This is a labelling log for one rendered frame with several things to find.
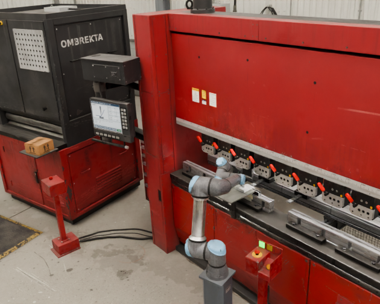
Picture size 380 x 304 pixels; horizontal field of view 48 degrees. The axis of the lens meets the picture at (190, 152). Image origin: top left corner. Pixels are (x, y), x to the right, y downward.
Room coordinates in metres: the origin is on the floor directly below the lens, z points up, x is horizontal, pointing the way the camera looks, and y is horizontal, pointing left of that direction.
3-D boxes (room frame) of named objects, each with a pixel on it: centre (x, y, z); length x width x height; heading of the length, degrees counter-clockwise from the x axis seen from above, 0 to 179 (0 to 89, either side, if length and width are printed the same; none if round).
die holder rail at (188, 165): (3.43, -0.11, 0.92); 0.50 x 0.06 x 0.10; 39
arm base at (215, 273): (2.24, -0.14, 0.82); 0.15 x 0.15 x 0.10
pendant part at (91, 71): (3.72, 0.66, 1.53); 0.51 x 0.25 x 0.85; 56
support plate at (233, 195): (2.90, -0.33, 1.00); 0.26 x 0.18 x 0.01; 129
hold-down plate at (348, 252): (2.18, -1.03, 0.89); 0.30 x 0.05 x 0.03; 39
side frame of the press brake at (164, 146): (3.87, 0.02, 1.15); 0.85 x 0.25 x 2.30; 129
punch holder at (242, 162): (3.02, -0.43, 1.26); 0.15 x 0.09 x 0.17; 39
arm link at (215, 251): (2.24, -0.14, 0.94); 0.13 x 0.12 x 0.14; 67
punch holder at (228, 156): (3.17, -0.31, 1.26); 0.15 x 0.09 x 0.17; 39
